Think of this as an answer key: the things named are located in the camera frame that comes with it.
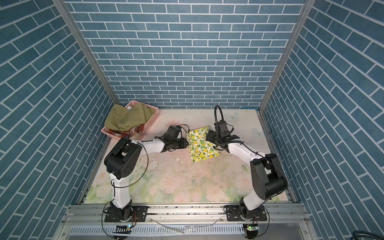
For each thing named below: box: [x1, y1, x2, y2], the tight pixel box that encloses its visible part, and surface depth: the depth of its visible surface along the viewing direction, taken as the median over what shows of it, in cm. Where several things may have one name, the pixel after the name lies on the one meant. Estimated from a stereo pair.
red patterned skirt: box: [112, 124, 145, 140], surface depth 99 cm
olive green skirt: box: [104, 102, 156, 132], surface depth 107 cm
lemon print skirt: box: [186, 126, 221, 163], surface depth 98 cm
